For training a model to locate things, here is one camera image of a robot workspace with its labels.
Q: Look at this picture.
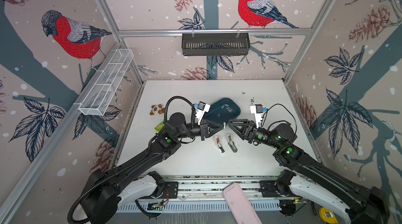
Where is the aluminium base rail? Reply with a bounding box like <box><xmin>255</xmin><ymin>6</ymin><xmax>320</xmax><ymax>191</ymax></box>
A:
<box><xmin>117</xmin><ymin>175</ymin><xmax>308</xmax><ymax>214</ymax></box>

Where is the horizontal aluminium bar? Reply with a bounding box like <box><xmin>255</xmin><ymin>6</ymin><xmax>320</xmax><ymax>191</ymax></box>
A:
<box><xmin>118</xmin><ymin>28</ymin><xmax>313</xmax><ymax>38</ymax></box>

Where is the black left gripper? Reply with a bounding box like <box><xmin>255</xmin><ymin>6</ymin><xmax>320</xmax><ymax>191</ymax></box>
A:
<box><xmin>175</xmin><ymin>119</ymin><xmax>223</xmax><ymax>142</ymax></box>

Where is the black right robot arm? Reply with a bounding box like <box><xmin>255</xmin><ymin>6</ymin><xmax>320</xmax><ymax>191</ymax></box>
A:
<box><xmin>228</xmin><ymin>105</ymin><xmax>390</xmax><ymax>224</ymax></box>

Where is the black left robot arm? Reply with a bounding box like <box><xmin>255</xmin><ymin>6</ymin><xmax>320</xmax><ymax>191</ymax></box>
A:
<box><xmin>67</xmin><ymin>96</ymin><xmax>224</xmax><ymax>224</ymax></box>

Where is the green snack packet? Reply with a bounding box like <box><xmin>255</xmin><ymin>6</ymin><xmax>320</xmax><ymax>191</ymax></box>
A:
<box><xmin>155</xmin><ymin>121</ymin><xmax>164</xmax><ymax>132</ymax></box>

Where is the staples strip in tray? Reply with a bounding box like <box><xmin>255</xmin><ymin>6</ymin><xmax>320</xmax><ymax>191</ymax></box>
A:
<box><xmin>222</xmin><ymin>105</ymin><xmax>233</xmax><ymax>113</ymax></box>

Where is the white wire basket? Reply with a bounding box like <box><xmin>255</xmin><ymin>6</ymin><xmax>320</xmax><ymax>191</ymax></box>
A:
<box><xmin>79</xmin><ymin>49</ymin><xmax>134</xmax><ymax>116</ymax></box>

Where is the yellow tape measure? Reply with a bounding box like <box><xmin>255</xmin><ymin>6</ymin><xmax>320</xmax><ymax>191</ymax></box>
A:
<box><xmin>319</xmin><ymin>207</ymin><xmax>338</xmax><ymax>224</ymax></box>

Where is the black wire basket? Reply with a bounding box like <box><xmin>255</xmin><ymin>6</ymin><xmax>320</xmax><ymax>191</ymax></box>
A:
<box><xmin>182</xmin><ymin>33</ymin><xmax>250</xmax><ymax>56</ymax></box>

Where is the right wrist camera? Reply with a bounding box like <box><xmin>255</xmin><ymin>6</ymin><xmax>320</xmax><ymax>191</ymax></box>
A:
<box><xmin>250</xmin><ymin>104</ymin><xmax>268</xmax><ymax>127</ymax></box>

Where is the teal plastic tray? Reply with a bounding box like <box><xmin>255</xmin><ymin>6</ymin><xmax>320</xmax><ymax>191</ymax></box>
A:
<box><xmin>203</xmin><ymin>98</ymin><xmax>241</xmax><ymax>124</ymax></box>

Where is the pink flat case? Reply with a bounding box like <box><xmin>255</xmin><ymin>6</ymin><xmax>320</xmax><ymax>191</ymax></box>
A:
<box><xmin>223</xmin><ymin>183</ymin><xmax>262</xmax><ymax>224</ymax></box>

